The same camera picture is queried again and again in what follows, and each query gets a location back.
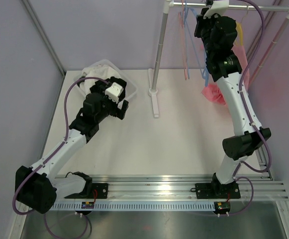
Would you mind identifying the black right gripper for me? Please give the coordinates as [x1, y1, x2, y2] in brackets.
[194, 8, 223, 57]

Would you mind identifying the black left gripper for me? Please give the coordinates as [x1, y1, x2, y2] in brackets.
[96, 86, 128, 123]

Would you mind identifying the pink wire hanger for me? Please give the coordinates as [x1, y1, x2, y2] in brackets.
[178, 0, 190, 80]

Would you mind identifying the yellow hanger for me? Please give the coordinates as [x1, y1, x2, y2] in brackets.
[234, 5, 249, 46]

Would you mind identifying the white tank top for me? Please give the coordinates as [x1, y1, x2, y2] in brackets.
[79, 64, 120, 96]

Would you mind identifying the pink t shirt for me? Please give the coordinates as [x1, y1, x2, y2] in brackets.
[201, 44, 250, 108]

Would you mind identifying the black t shirt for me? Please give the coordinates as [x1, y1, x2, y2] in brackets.
[90, 77, 127, 102]

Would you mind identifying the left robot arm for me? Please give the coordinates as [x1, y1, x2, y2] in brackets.
[12, 77, 129, 215]

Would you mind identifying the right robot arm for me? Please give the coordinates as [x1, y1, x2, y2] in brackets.
[194, 13, 271, 199]

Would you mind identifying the metal clothes rack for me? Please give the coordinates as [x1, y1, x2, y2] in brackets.
[148, 0, 289, 118]

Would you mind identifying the white plastic basket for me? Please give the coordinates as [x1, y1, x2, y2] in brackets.
[73, 59, 137, 101]

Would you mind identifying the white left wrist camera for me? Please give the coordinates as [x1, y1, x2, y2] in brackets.
[105, 82, 124, 104]

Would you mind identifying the aluminium right frame post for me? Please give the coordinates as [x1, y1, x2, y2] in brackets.
[245, 0, 283, 60]

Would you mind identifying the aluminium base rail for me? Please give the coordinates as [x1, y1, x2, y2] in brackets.
[18, 159, 289, 201]

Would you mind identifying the white slotted cable duct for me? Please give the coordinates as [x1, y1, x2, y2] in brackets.
[51, 201, 215, 212]

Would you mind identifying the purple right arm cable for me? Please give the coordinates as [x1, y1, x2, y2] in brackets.
[191, 0, 272, 216]

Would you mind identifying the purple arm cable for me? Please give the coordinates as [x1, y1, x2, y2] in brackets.
[191, 0, 272, 216]
[11, 77, 110, 237]

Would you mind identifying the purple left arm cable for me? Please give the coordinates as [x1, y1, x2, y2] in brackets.
[11, 77, 110, 237]

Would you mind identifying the aluminium corner frame post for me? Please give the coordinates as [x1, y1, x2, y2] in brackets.
[20, 0, 66, 77]

